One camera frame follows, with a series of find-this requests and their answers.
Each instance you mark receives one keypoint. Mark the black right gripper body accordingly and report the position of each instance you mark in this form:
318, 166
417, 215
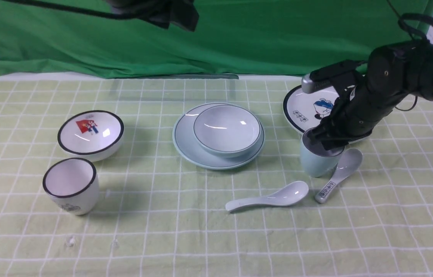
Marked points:
354, 118

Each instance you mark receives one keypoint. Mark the light blue ceramic cup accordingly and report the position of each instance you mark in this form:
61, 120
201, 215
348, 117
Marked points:
314, 159

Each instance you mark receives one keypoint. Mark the plain white ceramic spoon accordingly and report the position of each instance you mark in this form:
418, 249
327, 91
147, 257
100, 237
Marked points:
289, 195

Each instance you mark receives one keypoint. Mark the white cup with black rim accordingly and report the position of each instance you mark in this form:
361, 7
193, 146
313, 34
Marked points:
73, 185

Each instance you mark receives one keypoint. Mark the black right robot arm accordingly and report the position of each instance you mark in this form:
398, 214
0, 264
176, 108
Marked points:
392, 73

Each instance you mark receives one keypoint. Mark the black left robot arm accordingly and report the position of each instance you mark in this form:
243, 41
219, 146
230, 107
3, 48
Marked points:
160, 13

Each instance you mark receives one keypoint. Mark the white plate with cartoon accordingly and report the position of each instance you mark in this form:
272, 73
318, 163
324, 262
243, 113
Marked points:
306, 110

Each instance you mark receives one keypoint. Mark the green checkered tablecloth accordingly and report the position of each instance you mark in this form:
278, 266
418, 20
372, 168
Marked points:
160, 216

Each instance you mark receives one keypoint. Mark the light blue ceramic bowl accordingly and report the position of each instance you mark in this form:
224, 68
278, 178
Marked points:
228, 131

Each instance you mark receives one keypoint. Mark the light blue ceramic plate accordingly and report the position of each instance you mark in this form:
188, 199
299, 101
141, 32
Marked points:
188, 147

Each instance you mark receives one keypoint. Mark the green backdrop cloth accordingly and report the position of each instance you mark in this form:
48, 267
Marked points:
282, 37

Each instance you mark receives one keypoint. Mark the white bowl with cartoon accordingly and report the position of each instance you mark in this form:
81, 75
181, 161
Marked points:
93, 135

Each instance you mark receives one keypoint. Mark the white spoon with patterned handle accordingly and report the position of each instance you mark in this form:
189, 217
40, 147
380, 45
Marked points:
349, 162

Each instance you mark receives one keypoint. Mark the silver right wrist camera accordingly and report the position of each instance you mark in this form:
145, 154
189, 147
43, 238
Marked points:
341, 76

